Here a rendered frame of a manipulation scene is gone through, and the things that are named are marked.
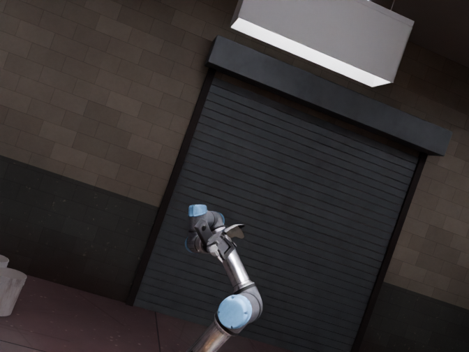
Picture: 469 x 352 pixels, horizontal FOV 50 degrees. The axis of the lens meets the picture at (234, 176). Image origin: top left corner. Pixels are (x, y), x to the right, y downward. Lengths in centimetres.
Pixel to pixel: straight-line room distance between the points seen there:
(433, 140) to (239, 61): 274
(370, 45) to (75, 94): 361
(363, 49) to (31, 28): 396
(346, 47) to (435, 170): 381
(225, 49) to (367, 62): 247
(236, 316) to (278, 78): 458
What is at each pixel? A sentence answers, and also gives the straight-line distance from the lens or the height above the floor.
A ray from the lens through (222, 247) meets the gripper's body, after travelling 186.
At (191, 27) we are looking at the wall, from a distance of 645.
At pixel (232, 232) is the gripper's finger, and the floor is 173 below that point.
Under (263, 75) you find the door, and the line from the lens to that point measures 616.
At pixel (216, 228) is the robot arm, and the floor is 169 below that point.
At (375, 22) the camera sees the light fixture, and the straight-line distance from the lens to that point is 411.
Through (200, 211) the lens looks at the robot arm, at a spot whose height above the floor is 174.
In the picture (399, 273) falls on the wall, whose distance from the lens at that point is 742.
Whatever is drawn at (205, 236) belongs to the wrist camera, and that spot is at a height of 168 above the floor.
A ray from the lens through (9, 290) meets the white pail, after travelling 515.
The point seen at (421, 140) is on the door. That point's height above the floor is 316.
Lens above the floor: 192
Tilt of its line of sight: level
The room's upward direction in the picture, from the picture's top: 20 degrees clockwise
